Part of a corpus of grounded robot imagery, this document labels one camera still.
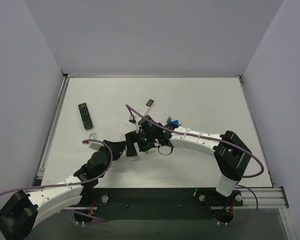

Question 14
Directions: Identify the purple cable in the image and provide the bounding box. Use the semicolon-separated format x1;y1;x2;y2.
0;139;113;223
125;104;265;226

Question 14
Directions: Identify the aluminium frame rail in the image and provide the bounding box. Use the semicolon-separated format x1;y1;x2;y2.
236;187;289;209

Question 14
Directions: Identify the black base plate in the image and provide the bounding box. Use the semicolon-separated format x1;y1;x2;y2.
74;187;243;223

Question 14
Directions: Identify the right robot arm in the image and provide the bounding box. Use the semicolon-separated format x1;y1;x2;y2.
124;115;251;197

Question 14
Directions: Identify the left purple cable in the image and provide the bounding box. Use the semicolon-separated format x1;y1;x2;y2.
0;139;113;223

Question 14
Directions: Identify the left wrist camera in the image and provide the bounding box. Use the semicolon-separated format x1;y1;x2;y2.
88;133;100;151

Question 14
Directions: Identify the slim white remote control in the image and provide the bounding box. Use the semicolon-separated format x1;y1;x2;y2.
140;99;155;116

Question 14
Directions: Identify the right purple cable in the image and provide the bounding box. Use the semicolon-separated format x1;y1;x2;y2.
125;104;265;226

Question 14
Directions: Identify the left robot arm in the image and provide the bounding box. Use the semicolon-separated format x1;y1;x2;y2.
0;140;127;240

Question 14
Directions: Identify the black TV remote control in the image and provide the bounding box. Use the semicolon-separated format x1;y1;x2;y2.
78;102;94;130

